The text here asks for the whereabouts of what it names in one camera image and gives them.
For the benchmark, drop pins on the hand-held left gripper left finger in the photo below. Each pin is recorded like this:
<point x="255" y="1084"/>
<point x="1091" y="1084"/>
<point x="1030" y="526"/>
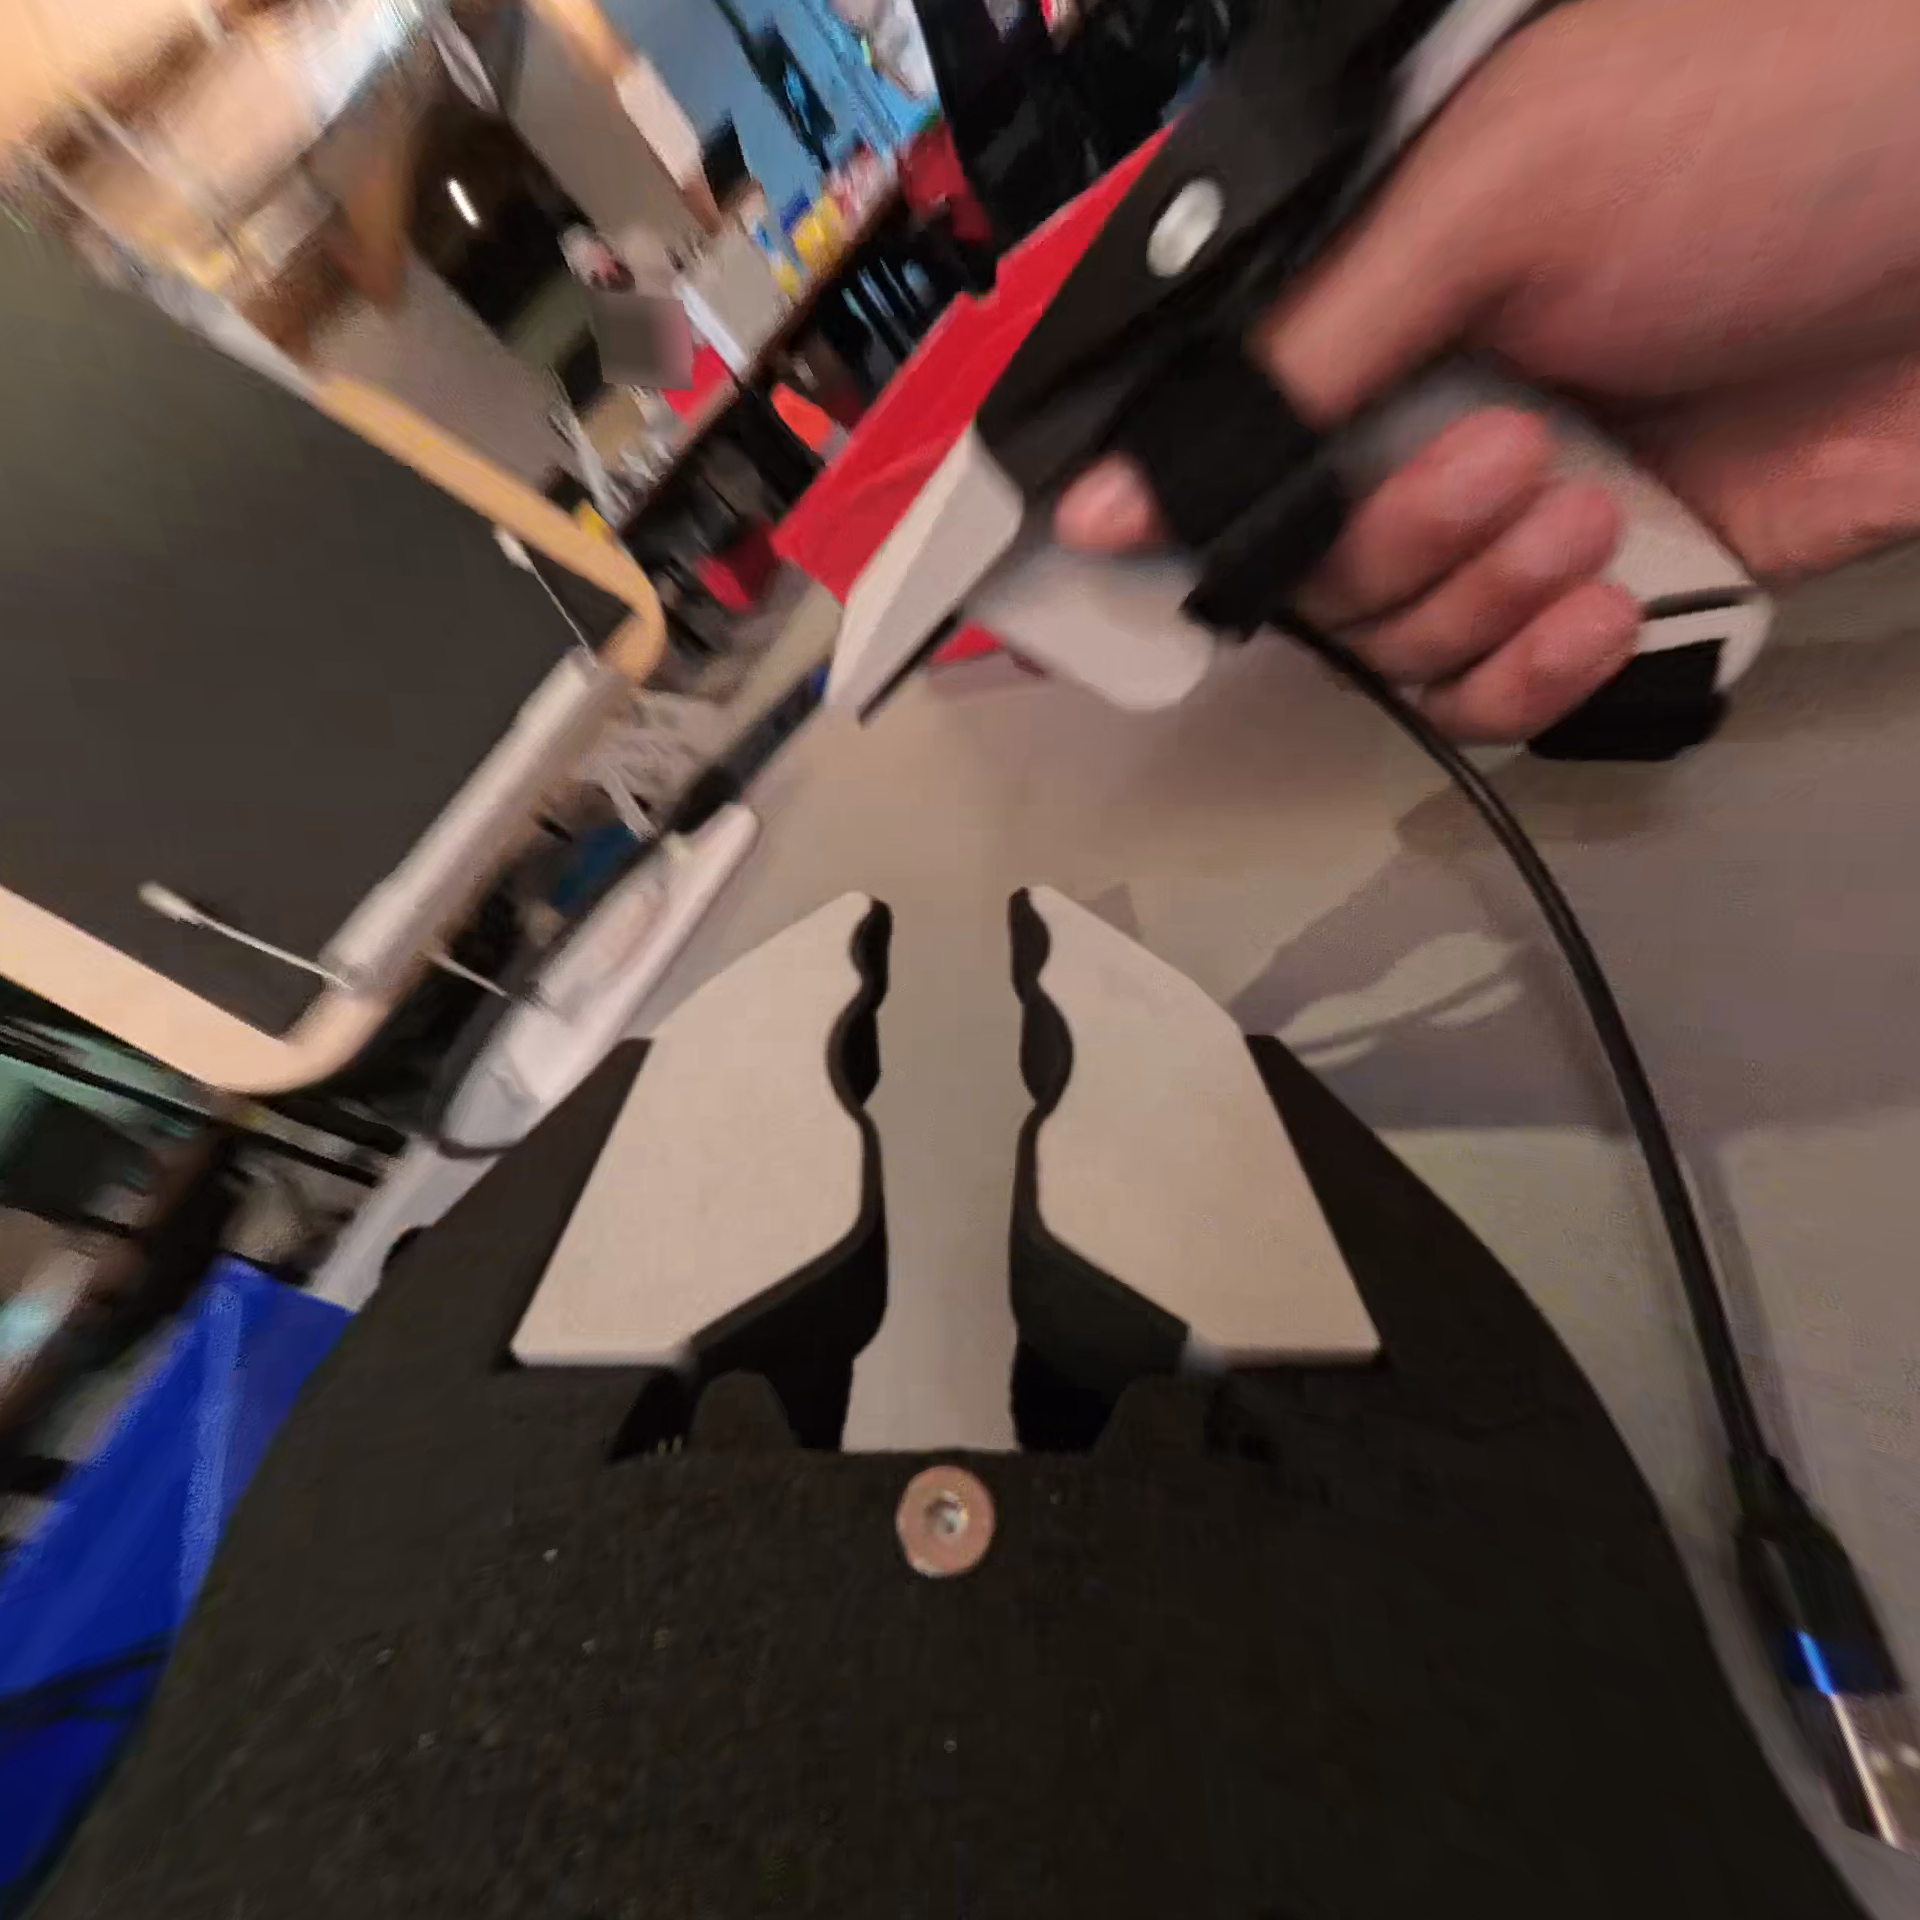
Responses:
<point x="704" y="1200"/>

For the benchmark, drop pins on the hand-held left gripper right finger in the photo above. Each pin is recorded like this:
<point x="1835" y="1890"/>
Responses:
<point x="1183" y="1183"/>

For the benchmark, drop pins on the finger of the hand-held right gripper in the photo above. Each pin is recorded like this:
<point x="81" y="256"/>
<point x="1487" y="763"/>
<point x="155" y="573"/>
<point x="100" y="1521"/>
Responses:
<point x="938" y="577"/>

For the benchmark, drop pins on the red plastic bin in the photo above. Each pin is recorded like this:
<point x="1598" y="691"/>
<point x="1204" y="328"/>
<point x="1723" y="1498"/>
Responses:
<point x="928" y="448"/>

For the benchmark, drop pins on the blue plastic bin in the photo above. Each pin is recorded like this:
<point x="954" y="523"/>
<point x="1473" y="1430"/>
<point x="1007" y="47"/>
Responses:
<point x="120" y="1501"/>

